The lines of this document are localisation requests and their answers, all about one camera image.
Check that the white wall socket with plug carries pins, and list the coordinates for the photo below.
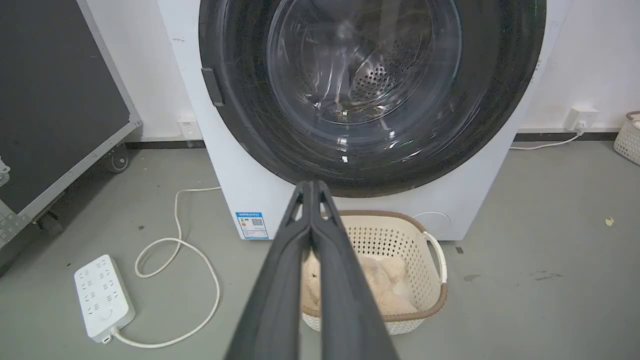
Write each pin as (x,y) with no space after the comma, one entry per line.
(580,118)

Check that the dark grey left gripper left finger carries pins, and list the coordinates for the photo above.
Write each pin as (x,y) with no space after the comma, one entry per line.
(280,295)

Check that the black flight case on wheels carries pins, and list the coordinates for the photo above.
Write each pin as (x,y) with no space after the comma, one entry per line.
(55,105)

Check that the black round washing machine door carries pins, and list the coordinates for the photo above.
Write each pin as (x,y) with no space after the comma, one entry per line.
(500,90)

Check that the cream plush toy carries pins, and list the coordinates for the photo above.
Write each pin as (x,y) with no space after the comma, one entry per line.
(385,285)

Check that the blue energy label sticker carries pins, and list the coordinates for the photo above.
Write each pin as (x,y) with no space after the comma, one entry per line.
(251,225)

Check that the white power strip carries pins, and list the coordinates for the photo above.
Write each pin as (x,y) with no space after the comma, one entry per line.
(102,297)

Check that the white washing machine body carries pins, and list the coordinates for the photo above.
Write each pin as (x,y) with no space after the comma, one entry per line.
(250,190)

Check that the white perforated laundry basket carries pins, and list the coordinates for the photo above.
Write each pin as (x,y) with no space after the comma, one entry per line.
(400,240)

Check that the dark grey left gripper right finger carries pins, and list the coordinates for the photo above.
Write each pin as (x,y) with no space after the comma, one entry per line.
(345,300)

